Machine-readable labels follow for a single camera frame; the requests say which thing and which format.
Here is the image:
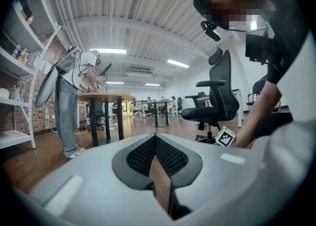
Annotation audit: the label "person's right forearm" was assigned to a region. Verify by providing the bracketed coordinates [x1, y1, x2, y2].
[232, 81, 283, 149]

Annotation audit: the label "brown cardboard box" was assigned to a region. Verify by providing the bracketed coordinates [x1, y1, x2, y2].
[20, 9, 33, 25]

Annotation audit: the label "round grey reflector disc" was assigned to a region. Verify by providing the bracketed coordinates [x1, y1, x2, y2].
[34, 67, 59, 109]

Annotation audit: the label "round grey table black legs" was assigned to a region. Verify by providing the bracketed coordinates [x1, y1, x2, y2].
[142, 99, 174, 129]

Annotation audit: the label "black visitor chair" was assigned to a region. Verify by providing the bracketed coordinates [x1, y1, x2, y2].
[246, 75, 269, 108]

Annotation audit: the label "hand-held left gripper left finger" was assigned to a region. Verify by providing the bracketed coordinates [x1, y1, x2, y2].
[29, 133, 173, 222]

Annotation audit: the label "black swivel chair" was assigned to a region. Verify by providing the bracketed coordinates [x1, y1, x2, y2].
[85, 101, 106, 131]

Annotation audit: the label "clear plastic bottle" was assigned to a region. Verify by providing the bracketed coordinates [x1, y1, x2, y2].
[9, 85, 21, 101]

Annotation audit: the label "person's black trousers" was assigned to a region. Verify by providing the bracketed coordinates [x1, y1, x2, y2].
[255, 112, 294, 139]

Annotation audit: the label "white metal shelf rack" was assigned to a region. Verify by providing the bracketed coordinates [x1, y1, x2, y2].
[0, 0, 63, 151]

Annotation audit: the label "black tablet on stand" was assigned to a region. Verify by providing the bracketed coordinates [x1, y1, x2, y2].
[98, 62, 113, 92]

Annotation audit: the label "black chest-mounted device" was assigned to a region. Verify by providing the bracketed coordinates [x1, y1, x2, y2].
[245, 33, 274, 65]

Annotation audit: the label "purple label plastic bottle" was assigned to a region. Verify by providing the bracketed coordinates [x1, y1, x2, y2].
[11, 44, 22, 59]

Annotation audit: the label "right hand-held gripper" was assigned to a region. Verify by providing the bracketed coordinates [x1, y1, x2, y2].
[215, 126, 236, 148]

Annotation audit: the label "yellow label plastic bottle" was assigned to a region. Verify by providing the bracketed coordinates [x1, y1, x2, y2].
[17, 48, 30, 65]

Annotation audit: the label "black head-mounted camera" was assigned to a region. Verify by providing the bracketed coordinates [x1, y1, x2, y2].
[200, 20, 222, 42]

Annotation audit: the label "round wooden table black legs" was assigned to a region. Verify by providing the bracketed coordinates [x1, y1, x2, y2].
[77, 90, 137, 147]

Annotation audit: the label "white floor cable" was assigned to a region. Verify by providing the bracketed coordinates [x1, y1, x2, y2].
[47, 120, 88, 136]

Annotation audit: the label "black mesh office chair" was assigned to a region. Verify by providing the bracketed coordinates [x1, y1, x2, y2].
[181, 45, 240, 144]

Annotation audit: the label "ceiling air conditioner vent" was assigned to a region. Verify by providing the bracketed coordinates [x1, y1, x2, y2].
[127, 67, 154, 79]

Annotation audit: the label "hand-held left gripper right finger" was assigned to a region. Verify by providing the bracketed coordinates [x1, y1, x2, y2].
[155, 133, 263, 221]

